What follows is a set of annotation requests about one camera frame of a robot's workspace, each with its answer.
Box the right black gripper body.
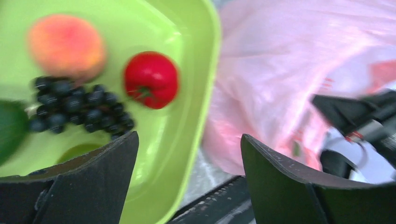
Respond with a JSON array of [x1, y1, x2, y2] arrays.
[[325, 117, 396, 168]]

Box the orange fake fruit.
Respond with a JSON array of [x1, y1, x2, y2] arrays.
[[27, 14, 107, 83]]

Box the green fake avocado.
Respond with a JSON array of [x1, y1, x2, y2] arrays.
[[0, 99, 28, 164]]

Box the dark fake grapes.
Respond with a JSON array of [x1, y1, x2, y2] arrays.
[[29, 76, 135, 140]]

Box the pink plastic bag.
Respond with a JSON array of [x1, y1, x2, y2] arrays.
[[202, 0, 396, 175]]

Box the red fake fruit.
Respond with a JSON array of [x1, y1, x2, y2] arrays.
[[124, 51, 179, 110]]

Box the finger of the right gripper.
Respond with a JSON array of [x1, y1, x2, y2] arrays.
[[311, 90, 396, 136]]

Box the green plastic tray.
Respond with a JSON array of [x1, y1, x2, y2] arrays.
[[0, 0, 222, 224]]

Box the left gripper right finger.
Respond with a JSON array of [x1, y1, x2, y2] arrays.
[[240, 134, 396, 224]]

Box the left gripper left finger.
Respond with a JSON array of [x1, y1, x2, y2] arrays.
[[0, 131, 139, 224]]

